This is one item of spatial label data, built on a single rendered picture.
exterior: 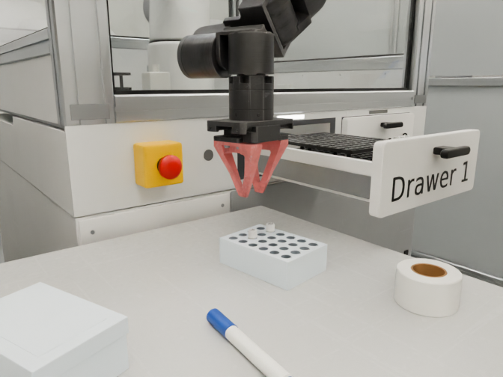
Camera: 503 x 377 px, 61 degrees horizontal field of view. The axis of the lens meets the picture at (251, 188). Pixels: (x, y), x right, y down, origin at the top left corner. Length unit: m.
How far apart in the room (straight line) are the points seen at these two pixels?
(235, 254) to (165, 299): 0.12
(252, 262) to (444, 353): 0.25
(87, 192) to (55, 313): 0.34
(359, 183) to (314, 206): 0.38
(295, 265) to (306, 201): 0.50
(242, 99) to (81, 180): 0.32
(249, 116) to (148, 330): 0.27
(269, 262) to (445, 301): 0.20
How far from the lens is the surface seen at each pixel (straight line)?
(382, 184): 0.63
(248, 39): 0.53
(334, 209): 1.10
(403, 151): 0.66
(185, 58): 0.58
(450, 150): 0.70
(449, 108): 2.53
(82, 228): 0.74
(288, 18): 0.59
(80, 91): 0.71
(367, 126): 1.12
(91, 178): 0.73
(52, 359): 0.36
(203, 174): 0.82
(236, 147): 0.53
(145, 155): 0.71
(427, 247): 2.71
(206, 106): 0.81
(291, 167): 0.77
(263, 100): 0.53
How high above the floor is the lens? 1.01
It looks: 14 degrees down
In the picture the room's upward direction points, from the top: straight up
